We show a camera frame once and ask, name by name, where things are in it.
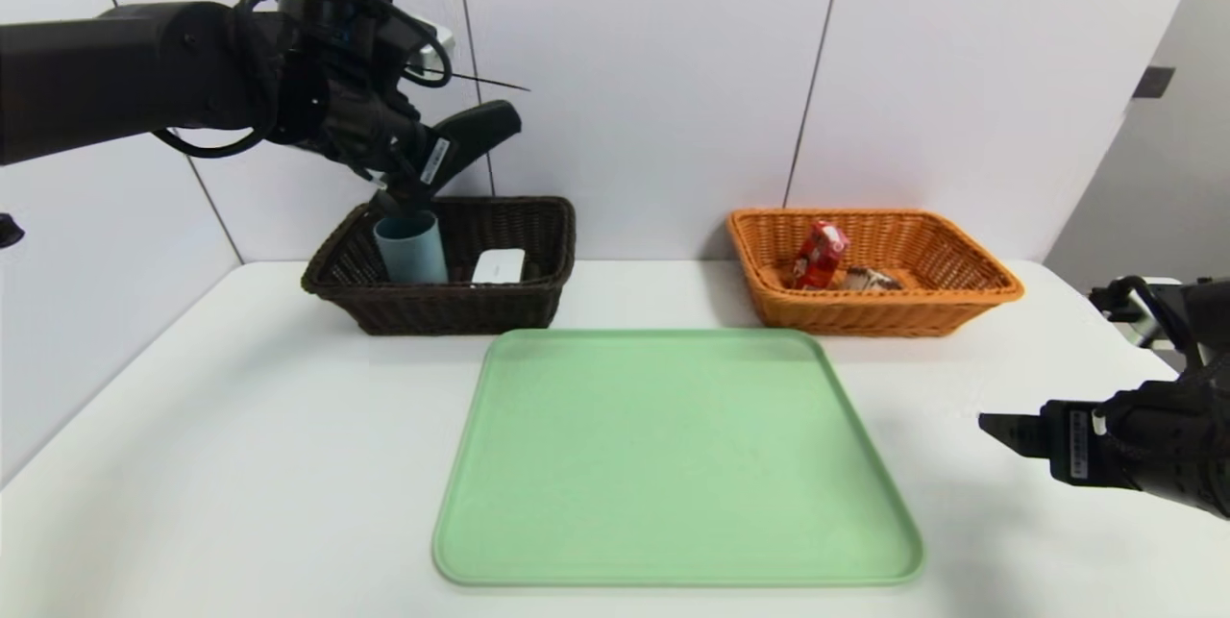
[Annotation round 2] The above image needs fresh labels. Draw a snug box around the chocolate blueberry cake slice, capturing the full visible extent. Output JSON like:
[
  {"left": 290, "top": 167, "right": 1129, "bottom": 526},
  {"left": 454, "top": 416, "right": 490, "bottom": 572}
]
[{"left": 844, "top": 266, "right": 904, "bottom": 293}]

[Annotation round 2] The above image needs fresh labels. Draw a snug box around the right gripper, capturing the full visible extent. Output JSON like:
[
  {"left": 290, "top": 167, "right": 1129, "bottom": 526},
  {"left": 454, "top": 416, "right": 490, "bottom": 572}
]
[{"left": 977, "top": 381, "right": 1210, "bottom": 509}]

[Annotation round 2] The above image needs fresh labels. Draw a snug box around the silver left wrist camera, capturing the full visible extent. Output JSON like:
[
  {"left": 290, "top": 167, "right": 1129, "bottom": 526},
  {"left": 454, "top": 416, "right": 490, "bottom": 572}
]
[{"left": 408, "top": 17, "right": 456, "bottom": 63}]

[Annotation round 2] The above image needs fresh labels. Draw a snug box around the dark brown wicker basket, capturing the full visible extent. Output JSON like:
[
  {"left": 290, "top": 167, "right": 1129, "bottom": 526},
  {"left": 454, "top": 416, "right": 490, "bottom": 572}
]
[{"left": 302, "top": 196, "right": 578, "bottom": 337}]

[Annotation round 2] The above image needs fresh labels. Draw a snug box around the light green plastic tray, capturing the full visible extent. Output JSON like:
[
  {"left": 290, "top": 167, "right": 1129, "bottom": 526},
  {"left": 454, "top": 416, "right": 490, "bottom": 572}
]
[{"left": 432, "top": 328, "right": 925, "bottom": 588}]

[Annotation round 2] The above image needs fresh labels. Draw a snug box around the blue-grey plastic cup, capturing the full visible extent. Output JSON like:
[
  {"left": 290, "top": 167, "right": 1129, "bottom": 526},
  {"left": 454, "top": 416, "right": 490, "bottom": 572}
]
[{"left": 374, "top": 210, "right": 450, "bottom": 285}]

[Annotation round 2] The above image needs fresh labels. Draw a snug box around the small red juice carton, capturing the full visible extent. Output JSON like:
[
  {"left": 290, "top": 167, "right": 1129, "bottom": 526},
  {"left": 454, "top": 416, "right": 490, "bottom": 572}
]
[{"left": 791, "top": 220, "right": 849, "bottom": 290}]

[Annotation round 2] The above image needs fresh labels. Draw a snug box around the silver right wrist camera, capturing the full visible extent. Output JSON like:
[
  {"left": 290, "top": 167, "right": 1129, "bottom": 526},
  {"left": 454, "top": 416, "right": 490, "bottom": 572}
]
[{"left": 1091, "top": 276, "right": 1197, "bottom": 350}]

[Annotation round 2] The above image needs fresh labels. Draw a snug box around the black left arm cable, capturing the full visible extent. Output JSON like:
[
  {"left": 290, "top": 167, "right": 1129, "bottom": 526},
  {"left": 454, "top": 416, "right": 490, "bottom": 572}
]
[{"left": 149, "top": 0, "right": 531, "bottom": 161}]

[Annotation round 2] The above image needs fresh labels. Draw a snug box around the orange wicker basket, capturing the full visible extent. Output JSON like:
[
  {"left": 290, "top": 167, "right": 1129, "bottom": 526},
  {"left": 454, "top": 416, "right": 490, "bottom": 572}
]
[{"left": 726, "top": 208, "right": 1025, "bottom": 338}]

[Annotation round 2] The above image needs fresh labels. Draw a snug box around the white whiteboard eraser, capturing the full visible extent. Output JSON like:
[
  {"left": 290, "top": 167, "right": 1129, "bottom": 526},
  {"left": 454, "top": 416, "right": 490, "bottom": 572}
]
[{"left": 471, "top": 249, "right": 528, "bottom": 286}]

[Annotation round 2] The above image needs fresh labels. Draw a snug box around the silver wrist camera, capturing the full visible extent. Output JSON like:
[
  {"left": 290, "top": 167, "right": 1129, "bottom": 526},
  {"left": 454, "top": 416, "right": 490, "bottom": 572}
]
[
  {"left": 408, "top": 17, "right": 456, "bottom": 63},
  {"left": 1091, "top": 276, "right": 1197, "bottom": 350}
]

